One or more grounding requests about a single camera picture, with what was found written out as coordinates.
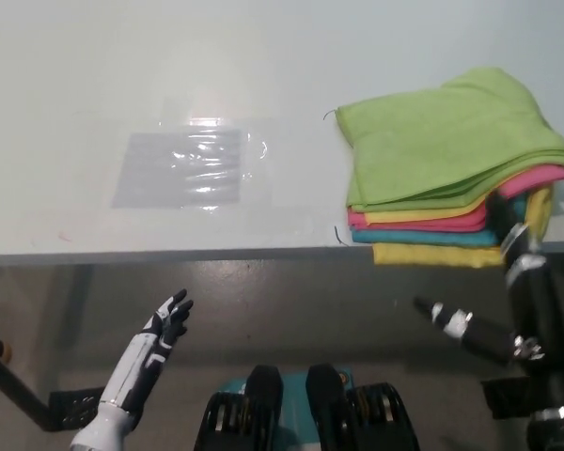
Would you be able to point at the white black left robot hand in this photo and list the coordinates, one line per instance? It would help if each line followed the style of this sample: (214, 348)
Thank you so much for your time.
(143, 357)

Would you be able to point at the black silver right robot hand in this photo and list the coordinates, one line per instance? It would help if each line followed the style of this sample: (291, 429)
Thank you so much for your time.
(538, 319)

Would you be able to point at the pink microfibre cloth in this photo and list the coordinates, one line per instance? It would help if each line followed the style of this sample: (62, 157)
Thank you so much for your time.
(432, 224)

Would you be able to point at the teal microfibre cloth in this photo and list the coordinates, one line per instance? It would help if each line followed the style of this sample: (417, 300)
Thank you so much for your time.
(418, 238)

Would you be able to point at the green microfibre cloth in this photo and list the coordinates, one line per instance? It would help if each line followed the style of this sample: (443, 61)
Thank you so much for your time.
(442, 136)

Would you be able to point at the black perforated foot plate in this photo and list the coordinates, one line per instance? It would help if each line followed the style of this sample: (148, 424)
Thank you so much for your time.
(77, 409)

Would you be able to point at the clear plastic sleeve grey sheet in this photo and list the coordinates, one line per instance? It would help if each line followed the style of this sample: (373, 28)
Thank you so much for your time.
(178, 169)

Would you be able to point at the black metal frame bar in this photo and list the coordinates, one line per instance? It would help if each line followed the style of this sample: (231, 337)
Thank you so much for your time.
(14, 380)

